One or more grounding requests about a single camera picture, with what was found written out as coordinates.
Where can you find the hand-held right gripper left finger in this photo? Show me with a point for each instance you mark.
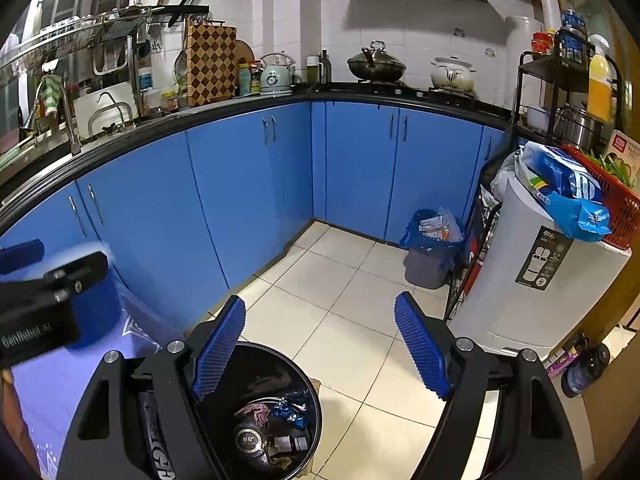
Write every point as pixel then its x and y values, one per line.
pixel 220 350

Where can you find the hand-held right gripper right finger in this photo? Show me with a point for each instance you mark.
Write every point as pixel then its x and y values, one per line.
pixel 422 350

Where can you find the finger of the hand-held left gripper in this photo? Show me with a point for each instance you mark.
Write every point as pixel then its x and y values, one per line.
pixel 82 267
pixel 20 257

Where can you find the black trash bin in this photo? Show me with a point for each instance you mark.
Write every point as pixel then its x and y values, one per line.
pixel 235 375

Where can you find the person's left forearm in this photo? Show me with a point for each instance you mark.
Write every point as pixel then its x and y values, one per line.
pixel 12 410

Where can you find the blue printed tablecloth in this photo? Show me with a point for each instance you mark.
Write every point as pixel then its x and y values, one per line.
pixel 50 385

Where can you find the grey bin with blue bag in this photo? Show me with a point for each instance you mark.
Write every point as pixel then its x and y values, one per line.
pixel 430 265

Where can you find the blue foil wrapper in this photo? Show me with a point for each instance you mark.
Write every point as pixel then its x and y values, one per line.
pixel 290 407

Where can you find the round metal tin lid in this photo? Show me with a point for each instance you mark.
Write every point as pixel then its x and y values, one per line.
pixel 253 444

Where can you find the white floor appliance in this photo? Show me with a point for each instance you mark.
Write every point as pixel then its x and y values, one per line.
pixel 505 280

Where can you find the steel sink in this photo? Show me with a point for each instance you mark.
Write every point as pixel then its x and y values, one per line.
pixel 50 152

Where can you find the green drainer tray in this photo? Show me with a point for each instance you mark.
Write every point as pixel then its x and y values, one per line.
pixel 12 147

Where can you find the purple box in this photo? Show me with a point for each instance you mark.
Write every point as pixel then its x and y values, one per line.
pixel 557 365

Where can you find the steel kitchen faucet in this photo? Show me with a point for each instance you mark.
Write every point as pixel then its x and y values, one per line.
pixel 70 125

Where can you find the small curved filter tap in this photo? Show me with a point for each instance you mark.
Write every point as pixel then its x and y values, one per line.
pixel 120 110

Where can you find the white water filter box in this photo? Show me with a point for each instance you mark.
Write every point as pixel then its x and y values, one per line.
pixel 82 105

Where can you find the dark blue floor bottle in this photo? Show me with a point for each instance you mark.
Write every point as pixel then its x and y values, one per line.
pixel 585 372

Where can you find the green white dishcloth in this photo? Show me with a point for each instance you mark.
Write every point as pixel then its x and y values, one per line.
pixel 50 95

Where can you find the blue kitchen base cabinets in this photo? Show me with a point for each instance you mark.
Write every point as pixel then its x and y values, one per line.
pixel 250 185

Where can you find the white plastic bag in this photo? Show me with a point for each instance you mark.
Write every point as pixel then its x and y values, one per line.
pixel 505 180

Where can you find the white jar blue label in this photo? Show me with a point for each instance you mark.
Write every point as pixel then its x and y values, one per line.
pixel 145 80

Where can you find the blue plastic package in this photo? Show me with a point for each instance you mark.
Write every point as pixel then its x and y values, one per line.
pixel 565 185

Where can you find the hanging strainer ladle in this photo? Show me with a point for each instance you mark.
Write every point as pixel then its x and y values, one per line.
pixel 181 65

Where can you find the stainless dish rack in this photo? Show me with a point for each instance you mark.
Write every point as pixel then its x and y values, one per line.
pixel 75 35

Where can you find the row of white dishes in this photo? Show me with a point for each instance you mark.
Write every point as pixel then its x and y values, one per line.
pixel 65 24

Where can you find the checkered cutting board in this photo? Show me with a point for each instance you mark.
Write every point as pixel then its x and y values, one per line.
pixel 210 65

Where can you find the red plastic basket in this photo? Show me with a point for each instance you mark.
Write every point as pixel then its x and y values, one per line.
pixel 625 220

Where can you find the white bowl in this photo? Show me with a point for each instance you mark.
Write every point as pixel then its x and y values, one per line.
pixel 539 117

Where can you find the black gas stove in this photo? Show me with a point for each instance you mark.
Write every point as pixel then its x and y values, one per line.
pixel 415 90

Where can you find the green vegetables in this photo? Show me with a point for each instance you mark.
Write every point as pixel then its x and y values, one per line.
pixel 612 167

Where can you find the round wooden board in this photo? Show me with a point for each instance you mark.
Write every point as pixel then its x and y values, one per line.
pixel 246 60

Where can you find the mint green kettle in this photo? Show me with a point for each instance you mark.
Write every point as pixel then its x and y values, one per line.
pixel 275 80

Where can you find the steel pot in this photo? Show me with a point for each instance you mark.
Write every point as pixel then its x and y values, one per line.
pixel 582 130

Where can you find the white ceramic pot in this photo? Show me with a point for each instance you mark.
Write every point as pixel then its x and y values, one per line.
pixel 452 75

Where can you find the black metal shelf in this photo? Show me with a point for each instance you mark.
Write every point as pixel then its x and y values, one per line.
pixel 520 85

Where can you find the red white carton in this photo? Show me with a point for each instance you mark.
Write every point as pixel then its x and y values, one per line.
pixel 625 152

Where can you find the dark wok with lid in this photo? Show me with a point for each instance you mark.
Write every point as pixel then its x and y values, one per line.
pixel 375 65

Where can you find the dark oil bottle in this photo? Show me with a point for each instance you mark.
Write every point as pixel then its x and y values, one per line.
pixel 325 70

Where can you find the yellow spray bottle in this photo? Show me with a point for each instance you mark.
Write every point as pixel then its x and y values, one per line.
pixel 600 85

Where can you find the white cylinder tank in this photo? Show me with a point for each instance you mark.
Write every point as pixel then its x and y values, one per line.
pixel 520 40

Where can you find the red lid jar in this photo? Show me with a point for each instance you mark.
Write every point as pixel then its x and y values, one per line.
pixel 541 47

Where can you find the blue can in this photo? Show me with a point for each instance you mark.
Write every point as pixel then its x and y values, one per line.
pixel 572 35

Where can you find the white roll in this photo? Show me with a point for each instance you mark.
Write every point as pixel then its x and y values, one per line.
pixel 550 12

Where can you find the black knife rail with knives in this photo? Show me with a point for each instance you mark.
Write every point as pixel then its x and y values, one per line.
pixel 185 10

